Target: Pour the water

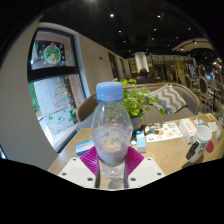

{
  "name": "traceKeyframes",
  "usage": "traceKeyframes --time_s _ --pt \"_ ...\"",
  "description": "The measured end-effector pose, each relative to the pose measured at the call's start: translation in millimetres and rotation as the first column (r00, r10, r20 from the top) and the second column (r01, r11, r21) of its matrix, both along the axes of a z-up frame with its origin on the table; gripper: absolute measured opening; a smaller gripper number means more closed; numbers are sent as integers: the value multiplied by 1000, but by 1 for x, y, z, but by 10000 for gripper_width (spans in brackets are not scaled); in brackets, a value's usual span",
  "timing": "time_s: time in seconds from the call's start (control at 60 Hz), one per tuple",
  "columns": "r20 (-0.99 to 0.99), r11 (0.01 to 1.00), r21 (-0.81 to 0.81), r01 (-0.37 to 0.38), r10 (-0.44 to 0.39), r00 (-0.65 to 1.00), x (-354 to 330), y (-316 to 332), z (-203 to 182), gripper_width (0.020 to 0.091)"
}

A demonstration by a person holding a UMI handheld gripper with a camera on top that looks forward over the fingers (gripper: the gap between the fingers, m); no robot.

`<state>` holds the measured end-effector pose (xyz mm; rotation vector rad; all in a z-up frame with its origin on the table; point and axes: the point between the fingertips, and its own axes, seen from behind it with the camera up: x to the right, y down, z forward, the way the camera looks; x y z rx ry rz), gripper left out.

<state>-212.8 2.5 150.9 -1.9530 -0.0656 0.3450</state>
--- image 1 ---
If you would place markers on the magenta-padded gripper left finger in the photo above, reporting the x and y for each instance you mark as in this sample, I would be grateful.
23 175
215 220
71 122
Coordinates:
77 171

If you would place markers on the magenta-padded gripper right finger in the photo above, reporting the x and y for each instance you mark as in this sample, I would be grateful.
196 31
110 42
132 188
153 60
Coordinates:
146 171

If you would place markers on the clear blue-capped water bottle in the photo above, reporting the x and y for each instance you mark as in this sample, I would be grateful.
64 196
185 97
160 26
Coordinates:
111 133

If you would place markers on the flat blue pack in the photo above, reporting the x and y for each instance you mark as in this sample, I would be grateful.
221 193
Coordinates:
83 147

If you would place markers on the small blue-white carton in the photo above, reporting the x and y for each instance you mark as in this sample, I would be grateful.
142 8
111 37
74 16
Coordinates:
141 141

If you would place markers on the printed paper sheet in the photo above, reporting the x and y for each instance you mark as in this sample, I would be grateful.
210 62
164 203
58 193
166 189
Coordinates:
166 131

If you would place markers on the flat round red coaster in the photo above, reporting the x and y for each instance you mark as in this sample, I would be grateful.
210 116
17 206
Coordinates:
211 147

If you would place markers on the green potted plant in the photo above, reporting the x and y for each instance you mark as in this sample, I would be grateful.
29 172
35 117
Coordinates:
135 101

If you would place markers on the black-framed decorated window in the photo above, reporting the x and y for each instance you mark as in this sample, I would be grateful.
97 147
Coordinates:
56 96

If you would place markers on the white paper napkin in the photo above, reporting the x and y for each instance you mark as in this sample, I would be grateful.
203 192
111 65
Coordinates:
212 126

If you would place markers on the grey curved sofa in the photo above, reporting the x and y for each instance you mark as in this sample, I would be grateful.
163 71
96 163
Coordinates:
191 96

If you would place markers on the person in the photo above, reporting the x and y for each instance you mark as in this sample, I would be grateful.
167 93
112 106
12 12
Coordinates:
144 78

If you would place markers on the group of dining chairs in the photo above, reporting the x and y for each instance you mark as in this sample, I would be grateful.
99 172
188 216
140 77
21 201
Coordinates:
203 86

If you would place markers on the white round column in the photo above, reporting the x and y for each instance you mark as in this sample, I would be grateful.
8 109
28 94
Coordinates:
141 61

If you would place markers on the group of ceiling lights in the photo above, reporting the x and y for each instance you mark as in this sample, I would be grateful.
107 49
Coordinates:
112 15

